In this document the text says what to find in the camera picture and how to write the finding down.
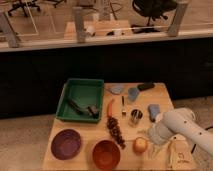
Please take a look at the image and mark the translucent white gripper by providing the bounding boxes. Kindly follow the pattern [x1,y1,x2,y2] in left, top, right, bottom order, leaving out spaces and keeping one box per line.
[148,122,166,145]

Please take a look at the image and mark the yellow red apple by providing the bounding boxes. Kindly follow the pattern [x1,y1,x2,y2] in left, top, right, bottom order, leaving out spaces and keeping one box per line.
[133,137,148,153]

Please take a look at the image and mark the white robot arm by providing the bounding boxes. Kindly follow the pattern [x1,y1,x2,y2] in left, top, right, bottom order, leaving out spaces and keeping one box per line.
[148,108,213,156]

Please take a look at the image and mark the blue sponge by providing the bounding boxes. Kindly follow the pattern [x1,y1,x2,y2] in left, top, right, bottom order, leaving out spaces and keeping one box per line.
[148,104,160,122]

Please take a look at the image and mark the metal cup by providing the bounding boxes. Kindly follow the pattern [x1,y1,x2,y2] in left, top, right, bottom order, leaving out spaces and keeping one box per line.
[130,109,143,125]

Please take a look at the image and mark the wooden board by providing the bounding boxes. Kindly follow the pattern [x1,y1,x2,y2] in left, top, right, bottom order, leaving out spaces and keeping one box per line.
[42,83,196,171]

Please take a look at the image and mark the metal fork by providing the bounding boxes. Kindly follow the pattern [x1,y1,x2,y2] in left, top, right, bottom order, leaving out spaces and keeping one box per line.
[121,96,126,116]

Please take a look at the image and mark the dark grape bunch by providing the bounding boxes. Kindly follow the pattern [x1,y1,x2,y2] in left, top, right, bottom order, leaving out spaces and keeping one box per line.
[107,117,126,149]

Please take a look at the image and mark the black oblong object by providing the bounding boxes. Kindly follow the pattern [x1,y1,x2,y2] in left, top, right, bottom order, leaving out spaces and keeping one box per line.
[137,82,155,91]

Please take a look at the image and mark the orange carrot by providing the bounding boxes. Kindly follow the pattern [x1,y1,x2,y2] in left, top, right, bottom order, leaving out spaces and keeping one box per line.
[107,99,115,117]

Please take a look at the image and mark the orange red bowl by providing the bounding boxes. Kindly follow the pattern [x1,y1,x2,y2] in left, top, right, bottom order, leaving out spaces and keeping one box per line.
[92,140,120,171]

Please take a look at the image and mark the dark tool in tray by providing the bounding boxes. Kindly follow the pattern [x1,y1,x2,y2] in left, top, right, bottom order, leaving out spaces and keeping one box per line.
[67,99,99,118]

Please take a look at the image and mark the green plastic tray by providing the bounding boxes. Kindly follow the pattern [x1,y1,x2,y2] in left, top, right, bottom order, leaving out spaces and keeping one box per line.
[56,78,104,123]

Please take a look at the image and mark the purple bowl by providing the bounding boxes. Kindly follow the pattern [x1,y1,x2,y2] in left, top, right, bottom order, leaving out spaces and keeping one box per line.
[51,129,82,160]

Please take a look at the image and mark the black office chair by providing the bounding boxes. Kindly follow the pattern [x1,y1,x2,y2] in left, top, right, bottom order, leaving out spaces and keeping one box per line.
[131,0,177,34]

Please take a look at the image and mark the black chair base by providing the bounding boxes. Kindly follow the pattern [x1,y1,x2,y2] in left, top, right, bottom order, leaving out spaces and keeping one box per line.
[7,0,41,17]

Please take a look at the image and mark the black cable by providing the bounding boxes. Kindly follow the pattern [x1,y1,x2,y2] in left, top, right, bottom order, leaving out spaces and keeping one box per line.
[190,125,213,155]

